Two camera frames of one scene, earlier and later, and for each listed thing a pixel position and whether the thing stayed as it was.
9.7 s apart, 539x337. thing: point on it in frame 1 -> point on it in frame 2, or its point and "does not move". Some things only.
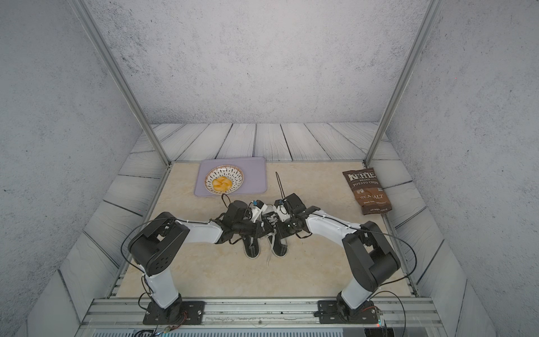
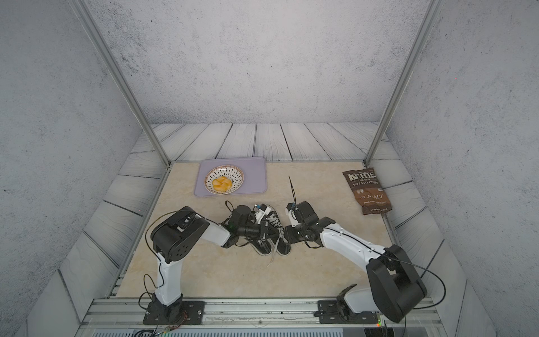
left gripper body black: [247, 227] does not move
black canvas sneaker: [279, 246] does not move
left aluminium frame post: [118, 73] does not move
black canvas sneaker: [251, 246] -> [264, 244]
